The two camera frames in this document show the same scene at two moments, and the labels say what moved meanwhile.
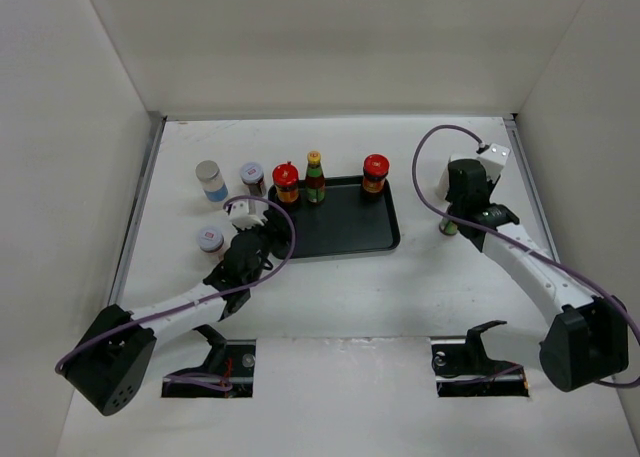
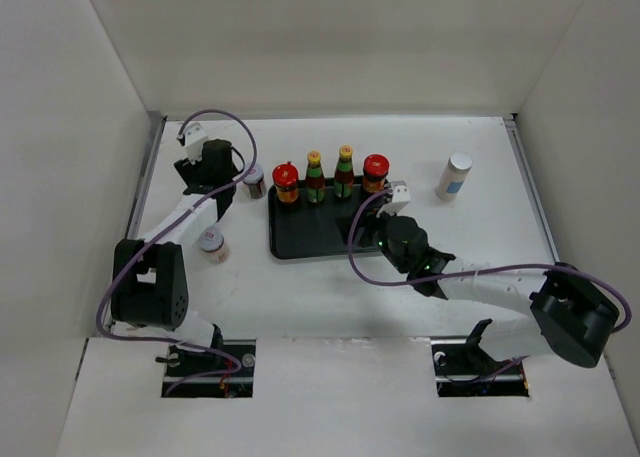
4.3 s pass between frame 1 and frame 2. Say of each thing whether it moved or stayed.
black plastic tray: stayed
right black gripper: moved
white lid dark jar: stayed
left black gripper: moved
